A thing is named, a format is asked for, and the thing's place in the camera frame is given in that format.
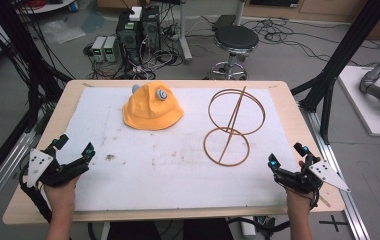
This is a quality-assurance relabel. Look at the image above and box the yellow bucket hat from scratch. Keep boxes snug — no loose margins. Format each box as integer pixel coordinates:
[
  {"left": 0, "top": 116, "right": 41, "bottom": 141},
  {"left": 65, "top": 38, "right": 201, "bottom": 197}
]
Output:
[{"left": 121, "top": 81, "right": 185, "bottom": 132}]

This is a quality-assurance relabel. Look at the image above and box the metal stand pole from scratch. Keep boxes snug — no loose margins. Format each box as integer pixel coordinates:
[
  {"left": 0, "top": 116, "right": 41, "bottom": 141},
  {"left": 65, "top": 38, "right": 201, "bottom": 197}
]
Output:
[{"left": 177, "top": 0, "right": 194, "bottom": 65}]

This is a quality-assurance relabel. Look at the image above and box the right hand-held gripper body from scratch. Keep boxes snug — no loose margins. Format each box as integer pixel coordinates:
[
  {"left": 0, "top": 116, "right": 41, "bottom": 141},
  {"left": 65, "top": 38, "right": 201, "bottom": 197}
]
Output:
[{"left": 272, "top": 155, "right": 352, "bottom": 196}]

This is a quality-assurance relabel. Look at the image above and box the clear plastic sheet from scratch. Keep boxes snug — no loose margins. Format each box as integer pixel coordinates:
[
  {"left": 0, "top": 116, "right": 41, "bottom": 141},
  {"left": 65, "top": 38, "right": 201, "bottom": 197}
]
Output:
[{"left": 40, "top": 19, "right": 87, "bottom": 45}]

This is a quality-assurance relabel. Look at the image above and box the black computer tower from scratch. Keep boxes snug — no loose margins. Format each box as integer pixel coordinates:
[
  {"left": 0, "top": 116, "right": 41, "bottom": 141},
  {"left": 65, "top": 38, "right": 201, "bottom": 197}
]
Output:
[
  {"left": 140, "top": 5, "right": 162, "bottom": 52},
  {"left": 115, "top": 9, "right": 143, "bottom": 66}
]

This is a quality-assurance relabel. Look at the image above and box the white box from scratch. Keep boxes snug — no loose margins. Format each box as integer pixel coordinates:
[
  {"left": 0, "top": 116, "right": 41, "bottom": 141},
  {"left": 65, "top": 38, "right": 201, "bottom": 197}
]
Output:
[{"left": 128, "top": 6, "right": 143, "bottom": 22}]

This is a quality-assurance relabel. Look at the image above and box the tangle of floor cables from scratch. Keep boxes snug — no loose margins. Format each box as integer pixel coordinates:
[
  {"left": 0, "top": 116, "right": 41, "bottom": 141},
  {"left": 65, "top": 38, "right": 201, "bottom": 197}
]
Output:
[{"left": 197, "top": 14, "right": 380, "bottom": 68}]

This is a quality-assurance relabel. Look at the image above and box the person's right hand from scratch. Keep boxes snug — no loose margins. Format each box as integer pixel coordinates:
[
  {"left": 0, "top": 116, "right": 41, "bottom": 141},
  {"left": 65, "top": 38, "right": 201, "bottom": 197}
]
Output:
[{"left": 285, "top": 160, "right": 316, "bottom": 215}]

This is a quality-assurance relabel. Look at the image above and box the white table mat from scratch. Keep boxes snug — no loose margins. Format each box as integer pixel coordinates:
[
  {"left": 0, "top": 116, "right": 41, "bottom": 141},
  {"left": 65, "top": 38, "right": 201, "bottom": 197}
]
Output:
[{"left": 45, "top": 86, "right": 300, "bottom": 212}]

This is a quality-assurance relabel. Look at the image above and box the white round table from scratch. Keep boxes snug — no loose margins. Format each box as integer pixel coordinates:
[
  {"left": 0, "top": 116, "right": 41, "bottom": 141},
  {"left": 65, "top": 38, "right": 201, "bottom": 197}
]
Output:
[{"left": 15, "top": 0, "right": 76, "bottom": 15}]

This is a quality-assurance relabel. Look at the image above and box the person's left hand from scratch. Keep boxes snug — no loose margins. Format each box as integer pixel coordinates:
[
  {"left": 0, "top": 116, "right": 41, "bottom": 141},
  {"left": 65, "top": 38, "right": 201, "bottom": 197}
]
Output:
[{"left": 43, "top": 176, "right": 81, "bottom": 215}]

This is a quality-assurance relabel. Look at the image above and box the black frame stand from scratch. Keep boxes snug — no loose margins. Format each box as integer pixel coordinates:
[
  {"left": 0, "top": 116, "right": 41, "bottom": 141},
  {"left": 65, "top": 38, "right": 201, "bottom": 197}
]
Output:
[
  {"left": 0, "top": 0, "right": 76, "bottom": 198},
  {"left": 290, "top": 0, "right": 380, "bottom": 145}
]

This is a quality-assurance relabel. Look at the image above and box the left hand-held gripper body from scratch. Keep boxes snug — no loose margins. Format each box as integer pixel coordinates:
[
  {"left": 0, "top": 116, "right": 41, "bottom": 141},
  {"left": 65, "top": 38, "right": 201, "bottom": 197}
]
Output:
[{"left": 19, "top": 143, "right": 91, "bottom": 189}]

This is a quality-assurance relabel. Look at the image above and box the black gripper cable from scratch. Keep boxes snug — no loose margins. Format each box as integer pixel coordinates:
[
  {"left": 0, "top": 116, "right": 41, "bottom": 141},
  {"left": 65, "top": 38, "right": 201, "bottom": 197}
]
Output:
[
  {"left": 18, "top": 178, "right": 53, "bottom": 224},
  {"left": 227, "top": 215, "right": 291, "bottom": 236}
]

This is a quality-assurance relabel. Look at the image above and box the grey power supply unit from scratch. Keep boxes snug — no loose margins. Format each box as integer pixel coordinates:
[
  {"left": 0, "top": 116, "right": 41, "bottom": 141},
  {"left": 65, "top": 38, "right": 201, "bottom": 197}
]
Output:
[
  {"left": 90, "top": 35, "right": 108, "bottom": 63},
  {"left": 103, "top": 35, "right": 120, "bottom": 63}
]

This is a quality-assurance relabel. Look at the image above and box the wooden ring hat stand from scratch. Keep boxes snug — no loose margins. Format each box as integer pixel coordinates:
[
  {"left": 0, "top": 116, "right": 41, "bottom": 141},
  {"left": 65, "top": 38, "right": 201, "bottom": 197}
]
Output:
[{"left": 202, "top": 85, "right": 267, "bottom": 168}]

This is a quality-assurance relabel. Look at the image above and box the black round stool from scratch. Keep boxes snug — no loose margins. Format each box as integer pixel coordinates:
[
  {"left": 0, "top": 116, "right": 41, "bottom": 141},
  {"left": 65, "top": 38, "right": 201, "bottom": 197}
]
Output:
[{"left": 209, "top": 25, "right": 260, "bottom": 81}]

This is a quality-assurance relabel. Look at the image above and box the aluminium rail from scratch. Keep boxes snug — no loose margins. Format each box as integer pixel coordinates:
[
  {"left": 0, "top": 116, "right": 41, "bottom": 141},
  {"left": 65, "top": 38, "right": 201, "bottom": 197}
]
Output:
[
  {"left": 0, "top": 130, "right": 38, "bottom": 224},
  {"left": 298, "top": 103, "right": 372, "bottom": 240}
]

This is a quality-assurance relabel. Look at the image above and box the white platform board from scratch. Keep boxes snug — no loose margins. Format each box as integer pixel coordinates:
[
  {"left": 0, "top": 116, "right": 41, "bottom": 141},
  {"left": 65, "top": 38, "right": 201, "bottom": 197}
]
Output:
[{"left": 337, "top": 65, "right": 380, "bottom": 139}]

